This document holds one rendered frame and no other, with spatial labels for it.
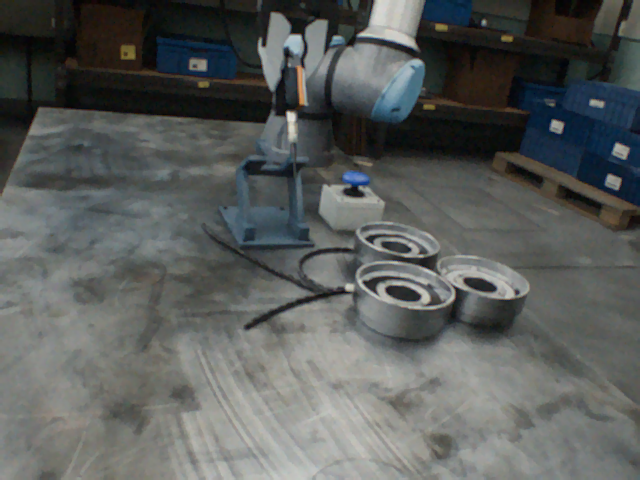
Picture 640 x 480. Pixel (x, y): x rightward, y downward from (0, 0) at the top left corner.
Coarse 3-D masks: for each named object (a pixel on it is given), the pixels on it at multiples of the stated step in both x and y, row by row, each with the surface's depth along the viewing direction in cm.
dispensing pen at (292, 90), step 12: (288, 48) 74; (288, 60) 74; (288, 72) 72; (288, 84) 71; (276, 96) 74; (288, 96) 71; (276, 108) 74; (288, 108) 72; (288, 120) 72; (288, 132) 72
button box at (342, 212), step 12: (324, 192) 89; (336, 192) 87; (348, 192) 87; (360, 192) 88; (372, 192) 90; (324, 204) 89; (336, 204) 85; (348, 204) 85; (360, 204) 85; (372, 204) 86; (324, 216) 89; (336, 216) 85; (348, 216) 85; (360, 216) 86; (372, 216) 86; (336, 228) 86; (348, 228) 86
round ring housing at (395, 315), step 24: (384, 264) 68; (408, 264) 69; (360, 288) 62; (384, 288) 65; (408, 288) 66; (360, 312) 64; (384, 312) 60; (408, 312) 59; (432, 312) 60; (408, 336) 61
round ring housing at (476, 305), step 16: (448, 256) 73; (464, 256) 73; (448, 272) 72; (496, 272) 73; (512, 272) 72; (464, 288) 65; (480, 288) 72; (496, 288) 70; (512, 288) 70; (528, 288) 68; (464, 304) 65; (480, 304) 65; (496, 304) 65; (512, 304) 65; (464, 320) 67; (480, 320) 66; (496, 320) 66; (512, 320) 68
